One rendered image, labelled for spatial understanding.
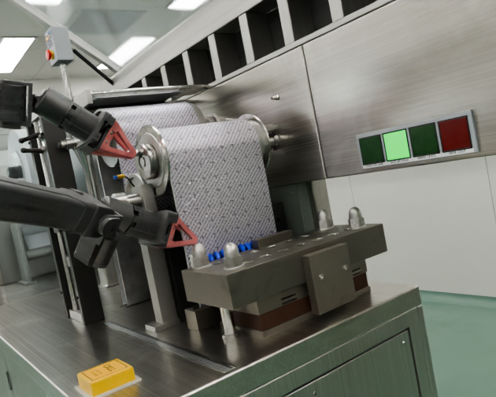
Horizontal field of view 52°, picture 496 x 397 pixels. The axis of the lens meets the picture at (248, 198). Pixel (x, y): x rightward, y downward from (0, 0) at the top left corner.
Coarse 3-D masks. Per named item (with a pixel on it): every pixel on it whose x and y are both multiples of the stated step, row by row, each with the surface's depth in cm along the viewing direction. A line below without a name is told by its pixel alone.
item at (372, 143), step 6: (366, 138) 100; (372, 138) 98; (378, 138) 97; (366, 144) 100; (372, 144) 99; (378, 144) 98; (366, 150) 100; (372, 150) 99; (378, 150) 98; (366, 156) 101; (372, 156) 99; (378, 156) 98; (366, 162) 101; (372, 162) 100
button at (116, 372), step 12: (120, 360) 84; (84, 372) 81; (96, 372) 80; (108, 372) 79; (120, 372) 78; (132, 372) 79; (84, 384) 78; (96, 384) 76; (108, 384) 77; (120, 384) 78
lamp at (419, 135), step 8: (416, 128) 90; (424, 128) 89; (432, 128) 88; (416, 136) 90; (424, 136) 89; (432, 136) 88; (416, 144) 91; (424, 144) 90; (432, 144) 88; (416, 152) 91; (424, 152) 90; (432, 152) 89
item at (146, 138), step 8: (256, 128) 115; (144, 136) 105; (152, 136) 102; (152, 144) 102; (264, 144) 115; (160, 152) 100; (264, 152) 115; (160, 160) 101; (160, 168) 101; (160, 176) 102; (160, 184) 103; (168, 184) 105
